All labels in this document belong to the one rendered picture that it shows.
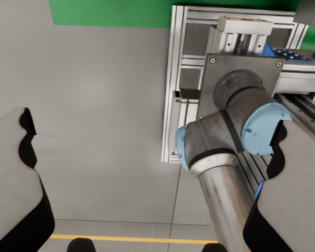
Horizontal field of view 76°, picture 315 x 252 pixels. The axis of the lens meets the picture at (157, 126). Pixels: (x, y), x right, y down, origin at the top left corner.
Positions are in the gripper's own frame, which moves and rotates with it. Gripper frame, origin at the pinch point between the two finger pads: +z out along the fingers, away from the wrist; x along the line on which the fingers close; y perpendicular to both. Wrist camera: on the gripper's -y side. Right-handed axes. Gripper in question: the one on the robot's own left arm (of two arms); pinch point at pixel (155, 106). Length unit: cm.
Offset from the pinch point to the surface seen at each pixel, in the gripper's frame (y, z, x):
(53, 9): 7, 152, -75
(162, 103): 76, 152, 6
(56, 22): 15, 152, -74
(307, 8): -3, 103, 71
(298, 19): 2, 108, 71
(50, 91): 70, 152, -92
